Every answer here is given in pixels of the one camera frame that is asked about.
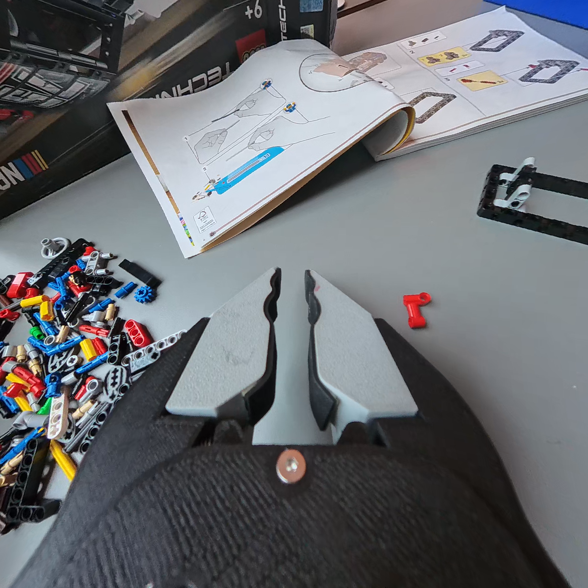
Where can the small red lego piece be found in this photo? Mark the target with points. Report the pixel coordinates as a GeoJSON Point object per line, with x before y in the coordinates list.
{"type": "Point", "coordinates": [417, 318]}

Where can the black rectangular lego frame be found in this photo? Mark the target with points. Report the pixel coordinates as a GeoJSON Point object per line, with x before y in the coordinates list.
{"type": "Point", "coordinates": [542, 227]}

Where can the lego instruction booklet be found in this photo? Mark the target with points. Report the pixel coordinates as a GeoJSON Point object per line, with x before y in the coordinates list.
{"type": "Point", "coordinates": [275, 138]}

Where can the pile of lego pieces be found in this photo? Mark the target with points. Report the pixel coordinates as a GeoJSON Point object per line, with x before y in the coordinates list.
{"type": "Point", "coordinates": [69, 344]}

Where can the lego set cardboard box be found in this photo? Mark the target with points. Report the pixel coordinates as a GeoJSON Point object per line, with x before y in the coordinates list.
{"type": "Point", "coordinates": [138, 46]}

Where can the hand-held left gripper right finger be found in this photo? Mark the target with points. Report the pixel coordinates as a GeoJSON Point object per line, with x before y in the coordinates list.
{"type": "Point", "coordinates": [363, 363]}

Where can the blue plastic bin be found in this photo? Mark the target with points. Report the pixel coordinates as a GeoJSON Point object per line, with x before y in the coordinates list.
{"type": "Point", "coordinates": [551, 9]}

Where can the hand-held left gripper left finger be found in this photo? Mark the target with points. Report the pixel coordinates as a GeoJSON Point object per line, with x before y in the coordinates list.
{"type": "Point", "coordinates": [225, 358]}

